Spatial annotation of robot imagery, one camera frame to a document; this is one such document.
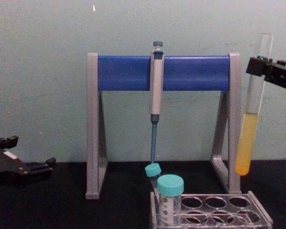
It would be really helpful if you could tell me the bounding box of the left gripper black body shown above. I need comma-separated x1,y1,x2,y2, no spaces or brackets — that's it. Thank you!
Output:
0,145,32,189

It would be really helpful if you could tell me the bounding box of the glass test tube yellow liquid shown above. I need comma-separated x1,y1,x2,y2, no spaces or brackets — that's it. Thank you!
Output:
235,33,274,177

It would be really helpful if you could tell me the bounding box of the black table cloth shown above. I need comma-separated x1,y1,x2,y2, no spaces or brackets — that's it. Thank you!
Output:
0,160,286,229

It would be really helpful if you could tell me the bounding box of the grey pipette stand blue bar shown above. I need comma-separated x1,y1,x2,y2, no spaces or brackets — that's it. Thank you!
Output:
85,52,243,200

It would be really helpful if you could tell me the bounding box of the grey pipette blue tip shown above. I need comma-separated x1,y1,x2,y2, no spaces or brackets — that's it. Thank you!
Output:
149,41,164,166

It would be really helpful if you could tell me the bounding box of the small tube teal cap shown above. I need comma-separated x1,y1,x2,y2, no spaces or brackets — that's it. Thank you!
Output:
144,163,163,200

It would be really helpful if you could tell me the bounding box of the large tube teal cap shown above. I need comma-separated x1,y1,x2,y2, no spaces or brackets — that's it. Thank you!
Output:
156,174,185,227

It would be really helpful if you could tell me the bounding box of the grey tube rack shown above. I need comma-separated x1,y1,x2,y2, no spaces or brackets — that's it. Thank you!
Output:
149,190,274,229

